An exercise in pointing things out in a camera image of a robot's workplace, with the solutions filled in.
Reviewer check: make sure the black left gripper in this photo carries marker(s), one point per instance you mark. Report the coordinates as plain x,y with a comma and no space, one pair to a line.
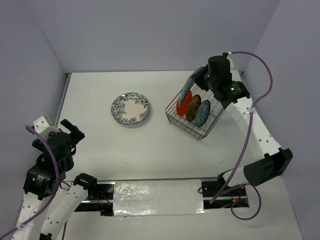
76,134

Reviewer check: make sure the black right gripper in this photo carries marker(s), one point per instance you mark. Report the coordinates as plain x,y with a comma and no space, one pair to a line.
198,77

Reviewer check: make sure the dark teal glazed plate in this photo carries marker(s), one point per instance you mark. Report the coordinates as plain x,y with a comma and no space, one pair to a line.
187,86

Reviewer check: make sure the small blue patterned plate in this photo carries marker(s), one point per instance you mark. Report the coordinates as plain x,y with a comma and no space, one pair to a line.
202,113

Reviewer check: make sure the brown speckled plate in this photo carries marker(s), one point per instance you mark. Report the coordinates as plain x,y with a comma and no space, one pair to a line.
192,107

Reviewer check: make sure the orange translucent plate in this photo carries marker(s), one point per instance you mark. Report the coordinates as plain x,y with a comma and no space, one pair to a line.
182,109

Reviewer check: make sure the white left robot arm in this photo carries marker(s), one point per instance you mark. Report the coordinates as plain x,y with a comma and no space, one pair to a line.
43,180

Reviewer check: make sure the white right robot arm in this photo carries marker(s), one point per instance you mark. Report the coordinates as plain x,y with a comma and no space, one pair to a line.
262,157

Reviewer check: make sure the silver foil tape sheet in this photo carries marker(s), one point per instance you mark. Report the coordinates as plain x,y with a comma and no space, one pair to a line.
157,198

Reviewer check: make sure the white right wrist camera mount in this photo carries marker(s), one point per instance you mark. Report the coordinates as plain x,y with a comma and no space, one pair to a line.
231,58

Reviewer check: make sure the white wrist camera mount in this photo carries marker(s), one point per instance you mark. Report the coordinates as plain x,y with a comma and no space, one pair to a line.
231,58
43,126

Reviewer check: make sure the black wire dish rack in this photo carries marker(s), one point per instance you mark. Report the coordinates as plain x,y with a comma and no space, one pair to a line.
190,127

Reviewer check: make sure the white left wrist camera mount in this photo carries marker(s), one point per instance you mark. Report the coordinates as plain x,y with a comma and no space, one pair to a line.
43,126

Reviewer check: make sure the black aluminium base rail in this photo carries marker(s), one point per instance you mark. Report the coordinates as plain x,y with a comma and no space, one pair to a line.
102,199

